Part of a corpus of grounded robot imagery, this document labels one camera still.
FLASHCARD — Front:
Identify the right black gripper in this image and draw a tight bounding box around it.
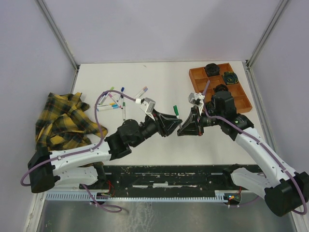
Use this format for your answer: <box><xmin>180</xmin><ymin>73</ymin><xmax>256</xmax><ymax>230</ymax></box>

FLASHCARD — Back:
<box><xmin>177</xmin><ymin>105</ymin><xmax>223</xmax><ymax>136</ymax></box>

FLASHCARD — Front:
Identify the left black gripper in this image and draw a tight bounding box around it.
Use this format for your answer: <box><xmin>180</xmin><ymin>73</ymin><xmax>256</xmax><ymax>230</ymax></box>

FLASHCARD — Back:
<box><xmin>131</xmin><ymin>108</ymin><xmax>183</xmax><ymax>147</ymax></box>

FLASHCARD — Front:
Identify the green pen cap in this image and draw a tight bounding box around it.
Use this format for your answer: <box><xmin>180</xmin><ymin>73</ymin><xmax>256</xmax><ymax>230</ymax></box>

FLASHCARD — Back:
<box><xmin>173</xmin><ymin>105</ymin><xmax>179</xmax><ymax>118</ymax></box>

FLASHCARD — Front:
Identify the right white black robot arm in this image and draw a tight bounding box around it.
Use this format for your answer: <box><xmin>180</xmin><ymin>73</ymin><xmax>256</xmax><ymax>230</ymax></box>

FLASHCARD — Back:
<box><xmin>177</xmin><ymin>91</ymin><xmax>309</xmax><ymax>217</ymax></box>

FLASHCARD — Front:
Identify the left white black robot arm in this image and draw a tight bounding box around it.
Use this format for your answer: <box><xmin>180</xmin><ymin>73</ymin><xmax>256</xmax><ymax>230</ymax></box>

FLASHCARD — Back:
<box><xmin>27</xmin><ymin>110</ymin><xmax>182</xmax><ymax>193</ymax></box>

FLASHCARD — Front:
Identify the dark green rolled sock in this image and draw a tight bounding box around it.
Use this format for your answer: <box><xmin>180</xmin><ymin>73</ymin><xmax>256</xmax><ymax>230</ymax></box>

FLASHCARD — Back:
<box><xmin>205</xmin><ymin>101</ymin><xmax>215</xmax><ymax>114</ymax></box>

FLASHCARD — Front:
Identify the pastel purple highlighter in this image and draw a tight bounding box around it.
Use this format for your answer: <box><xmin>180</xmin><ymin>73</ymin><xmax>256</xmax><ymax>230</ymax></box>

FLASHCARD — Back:
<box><xmin>135</xmin><ymin>87</ymin><xmax>148</xmax><ymax>98</ymax></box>

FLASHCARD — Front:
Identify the black orange rolled sock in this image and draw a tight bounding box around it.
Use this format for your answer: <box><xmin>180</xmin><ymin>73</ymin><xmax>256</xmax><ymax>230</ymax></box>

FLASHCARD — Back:
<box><xmin>214</xmin><ymin>84</ymin><xmax>229</xmax><ymax>93</ymax></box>

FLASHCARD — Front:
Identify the orange compartment tray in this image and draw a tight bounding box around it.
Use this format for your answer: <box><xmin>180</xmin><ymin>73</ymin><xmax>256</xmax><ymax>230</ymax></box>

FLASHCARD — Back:
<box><xmin>189</xmin><ymin>63</ymin><xmax>253</xmax><ymax>114</ymax></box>

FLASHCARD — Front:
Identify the black rolled sock top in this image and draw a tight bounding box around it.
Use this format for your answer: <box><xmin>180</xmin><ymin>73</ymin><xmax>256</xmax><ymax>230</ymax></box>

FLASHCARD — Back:
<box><xmin>204</xmin><ymin>63</ymin><xmax>220</xmax><ymax>77</ymax></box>

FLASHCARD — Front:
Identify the green blue rolled sock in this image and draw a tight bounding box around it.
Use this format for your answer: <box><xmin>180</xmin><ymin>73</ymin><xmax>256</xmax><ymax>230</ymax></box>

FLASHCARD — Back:
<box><xmin>222</xmin><ymin>72</ymin><xmax>239</xmax><ymax>85</ymax></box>

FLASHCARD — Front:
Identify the yellow capped highlighter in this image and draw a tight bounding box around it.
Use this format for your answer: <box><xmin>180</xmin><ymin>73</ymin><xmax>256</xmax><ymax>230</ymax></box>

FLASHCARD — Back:
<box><xmin>97</xmin><ymin>102</ymin><xmax>117</xmax><ymax>108</ymax></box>

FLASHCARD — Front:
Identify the yellow plaid cloth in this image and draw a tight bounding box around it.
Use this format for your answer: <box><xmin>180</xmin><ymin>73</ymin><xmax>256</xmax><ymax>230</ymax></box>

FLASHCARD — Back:
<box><xmin>35</xmin><ymin>92</ymin><xmax>100</xmax><ymax>151</ymax></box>

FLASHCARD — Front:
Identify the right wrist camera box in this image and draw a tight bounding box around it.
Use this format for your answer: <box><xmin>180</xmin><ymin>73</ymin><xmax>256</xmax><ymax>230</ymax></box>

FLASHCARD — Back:
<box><xmin>188</xmin><ymin>93</ymin><xmax>205</xmax><ymax>115</ymax></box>

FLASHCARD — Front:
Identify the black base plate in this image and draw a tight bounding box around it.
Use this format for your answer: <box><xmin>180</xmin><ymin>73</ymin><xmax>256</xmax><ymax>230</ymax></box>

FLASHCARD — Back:
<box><xmin>79</xmin><ymin>165</ymin><xmax>252</xmax><ymax>194</ymax></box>

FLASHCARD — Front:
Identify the white cable duct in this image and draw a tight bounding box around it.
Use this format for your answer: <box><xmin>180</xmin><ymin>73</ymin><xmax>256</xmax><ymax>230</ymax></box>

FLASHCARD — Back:
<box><xmin>45</xmin><ymin>191</ymin><xmax>228</xmax><ymax>203</ymax></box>

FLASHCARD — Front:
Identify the left aluminium frame post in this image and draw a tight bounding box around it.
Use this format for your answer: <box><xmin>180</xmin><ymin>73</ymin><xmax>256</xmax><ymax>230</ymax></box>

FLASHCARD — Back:
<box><xmin>35</xmin><ymin>0</ymin><xmax>79</xmax><ymax>70</ymax></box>

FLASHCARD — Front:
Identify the aluminium frame post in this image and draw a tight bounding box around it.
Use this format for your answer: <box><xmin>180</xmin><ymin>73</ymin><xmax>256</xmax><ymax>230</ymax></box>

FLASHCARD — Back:
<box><xmin>246</xmin><ymin>0</ymin><xmax>291</xmax><ymax>69</ymax></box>
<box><xmin>35</xmin><ymin>0</ymin><xmax>79</xmax><ymax>70</ymax></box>

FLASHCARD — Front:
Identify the right aluminium frame post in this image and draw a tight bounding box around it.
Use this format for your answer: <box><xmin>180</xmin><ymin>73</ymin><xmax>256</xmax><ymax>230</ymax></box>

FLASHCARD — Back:
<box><xmin>246</xmin><ymin>0</ymin><xmax>291</xmax><ymax>69</ymax></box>

